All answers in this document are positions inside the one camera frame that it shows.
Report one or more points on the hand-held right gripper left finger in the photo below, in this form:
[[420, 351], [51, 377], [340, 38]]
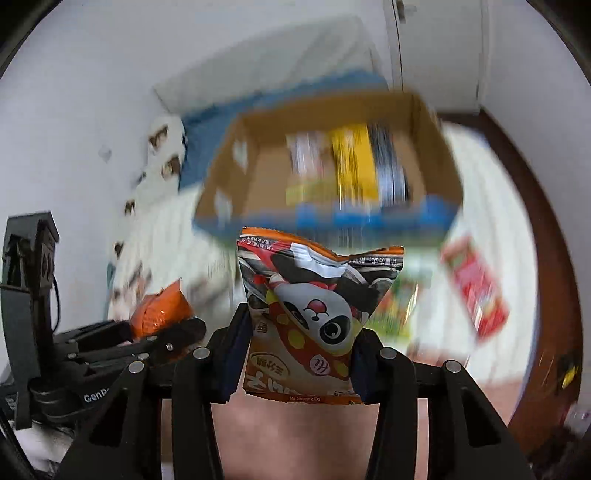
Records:
[[232, 360]]

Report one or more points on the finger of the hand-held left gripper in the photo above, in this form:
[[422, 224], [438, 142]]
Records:
[[178, 337], [99, 334]]

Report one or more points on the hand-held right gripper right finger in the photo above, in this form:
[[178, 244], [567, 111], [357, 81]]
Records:
[[359, 374]]

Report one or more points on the plain orange snack packet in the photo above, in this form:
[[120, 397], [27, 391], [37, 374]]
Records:
[[159, 309]]

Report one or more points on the orange panda snack packet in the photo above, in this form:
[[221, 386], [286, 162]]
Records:
[[304, 318]]

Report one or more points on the red snack packet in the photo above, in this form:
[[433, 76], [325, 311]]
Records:
[[478, 290]]

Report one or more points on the cardboard box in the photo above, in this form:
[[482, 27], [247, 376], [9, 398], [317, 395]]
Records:
[[268, 170]]

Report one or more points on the green snack packet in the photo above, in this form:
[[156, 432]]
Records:
[[397, 309]]

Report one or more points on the white cloth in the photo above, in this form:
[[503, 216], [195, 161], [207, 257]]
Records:
[[44, 447]]

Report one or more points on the bear pattern pillow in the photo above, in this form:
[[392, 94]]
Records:
[[159, 184]]

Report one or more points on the blue bed sheet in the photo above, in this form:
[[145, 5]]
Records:
[[203, 138]]

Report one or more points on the yellow item on floor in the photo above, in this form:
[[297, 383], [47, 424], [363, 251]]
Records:
[[570, 374]]

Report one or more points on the yellow snack box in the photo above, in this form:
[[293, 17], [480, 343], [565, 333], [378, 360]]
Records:
[[353, 161]]

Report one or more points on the dark striped snack packet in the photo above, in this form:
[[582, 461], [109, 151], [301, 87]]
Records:
[[390, 161]]

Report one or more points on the white snack packet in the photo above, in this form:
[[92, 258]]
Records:
[[307, 154]]

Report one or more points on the white pillow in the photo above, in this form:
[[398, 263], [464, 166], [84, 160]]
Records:
[[277, 60]]

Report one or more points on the white door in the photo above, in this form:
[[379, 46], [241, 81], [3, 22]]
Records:
[[438, 55]]

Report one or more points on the wall socket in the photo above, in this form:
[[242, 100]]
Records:
[[105, 154]]

